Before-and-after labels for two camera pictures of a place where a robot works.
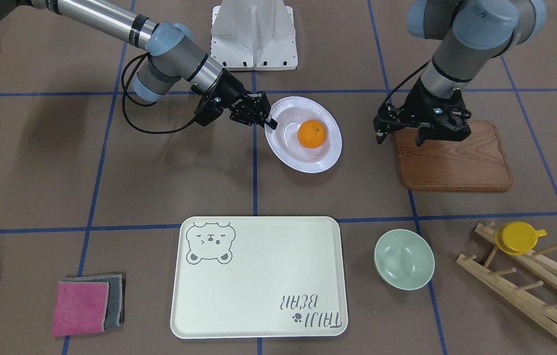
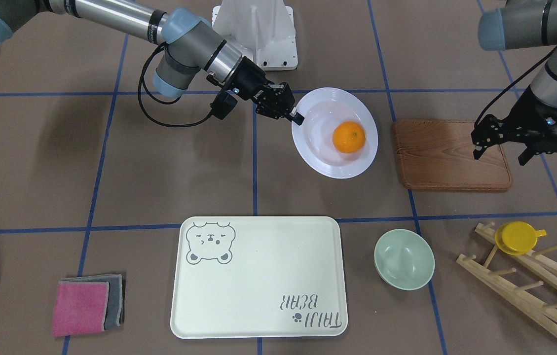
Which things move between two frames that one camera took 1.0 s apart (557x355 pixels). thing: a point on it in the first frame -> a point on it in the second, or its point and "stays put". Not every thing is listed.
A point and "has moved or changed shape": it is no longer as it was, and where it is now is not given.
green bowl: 404,259 stays put
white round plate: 283,141 has moved or changed shape
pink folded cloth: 80,307 stays put
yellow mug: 517,237 stays put
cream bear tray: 259,277 stays put
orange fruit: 311,133 -> 349,137
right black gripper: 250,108 -> 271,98
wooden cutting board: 477,162 stays put
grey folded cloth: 114,315 stays put
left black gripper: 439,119 -> 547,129
